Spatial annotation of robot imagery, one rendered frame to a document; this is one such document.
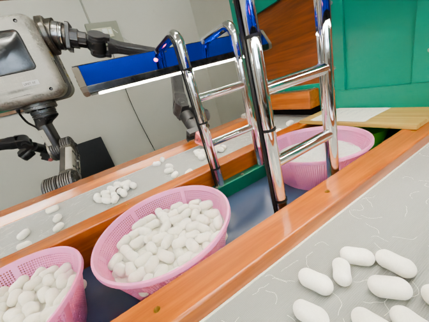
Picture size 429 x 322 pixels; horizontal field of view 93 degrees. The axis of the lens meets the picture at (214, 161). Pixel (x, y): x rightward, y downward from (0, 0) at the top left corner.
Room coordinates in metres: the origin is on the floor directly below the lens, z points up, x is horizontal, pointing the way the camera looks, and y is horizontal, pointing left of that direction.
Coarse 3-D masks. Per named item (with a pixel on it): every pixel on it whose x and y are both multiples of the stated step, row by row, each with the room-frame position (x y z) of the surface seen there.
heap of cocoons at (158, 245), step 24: (168, 216) 0.40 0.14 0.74; (192, 216) 0.37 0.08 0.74; (216, 216) 0.36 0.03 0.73; (120, 240) 0.36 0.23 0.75; (144, 240) 0.34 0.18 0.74; (168, 240) 0.32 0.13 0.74; (192, 240) 0.30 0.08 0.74; (120, 264) 0.29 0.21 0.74; (144, 264) 0.29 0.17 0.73; (168, 264) 0.28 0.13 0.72
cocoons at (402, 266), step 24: (336, 264) 0.17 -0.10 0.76; (360, 264) 0.17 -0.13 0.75; (384, 264) 0.16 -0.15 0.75; (408, 264) 0.15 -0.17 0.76; (312, 288) 0.16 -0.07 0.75; (384, 288) 0.13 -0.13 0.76; (408, 288) 0.13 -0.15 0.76; (312, 312) 0.13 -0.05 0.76; (360, 312) 0.12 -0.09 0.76; (408, 312) 0.11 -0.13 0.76
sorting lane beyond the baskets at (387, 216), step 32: (416, 160) 0.35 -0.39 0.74; (384, 192) 0.28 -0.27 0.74; (416, 192) 0.26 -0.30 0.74; (352, 224) 0.24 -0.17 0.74; (384, 224) 0.22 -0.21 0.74; (416, 224) 0.21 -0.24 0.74; (288, 256) 0.22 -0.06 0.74; (320, 256) 0.20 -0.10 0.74; (416, 256) 0.17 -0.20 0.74; (256, 288) 0.18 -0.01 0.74; (288, 288) 0.17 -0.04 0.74; (352, 288) 0.15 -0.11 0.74; (416, 288) 0.13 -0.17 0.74; (224, 320) 0.16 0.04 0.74; (256, 320) 0.15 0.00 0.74; (288, 320) 0.14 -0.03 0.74
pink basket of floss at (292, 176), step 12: (288, 132) 0.65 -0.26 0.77; (300, 132) 0.64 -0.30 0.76; (312, 132) 0.63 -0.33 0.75; (360, 132) 0.51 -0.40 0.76; (288, 144) 0.63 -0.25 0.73; (360, 144) 0.49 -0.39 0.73; (372, 144) 0.41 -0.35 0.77; (348, 156) 0.39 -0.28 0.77; (360, 156) 0.40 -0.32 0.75; (288, 168) 0.45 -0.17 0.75; (300, 168) 0.43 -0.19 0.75; (312, 168) 0.41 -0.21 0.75; (324, 168) 0.40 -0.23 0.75; (288, 180) 0.48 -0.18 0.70; (300, 180) 0.44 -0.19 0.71; (312, 180) 0.42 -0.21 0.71
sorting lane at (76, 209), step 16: (224, 144) 0.82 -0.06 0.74; (240, 144) 0.76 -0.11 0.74; (176, 160) 0.79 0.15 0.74; (192, 160) 0.73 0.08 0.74; (128, 176) 0.76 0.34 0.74; (144, 176) 0.71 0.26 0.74; (160, 176) 0.66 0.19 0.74; (96, 192) 0.69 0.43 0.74; (128, 192) 0.60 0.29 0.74; (64, 208) 0.62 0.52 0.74; (80, 208) 0.59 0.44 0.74; (96, 208) 0.55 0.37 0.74; (16, 224) 0.61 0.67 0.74; (32, 224) 0.57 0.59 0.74; (48, 224) 0.54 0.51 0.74; (64, 224) 0.51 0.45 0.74; (0, 240) 0.53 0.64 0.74; (16, 240) 0.50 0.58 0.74; (32, 240) 0.47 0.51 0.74; (0, 256) 0.44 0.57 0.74
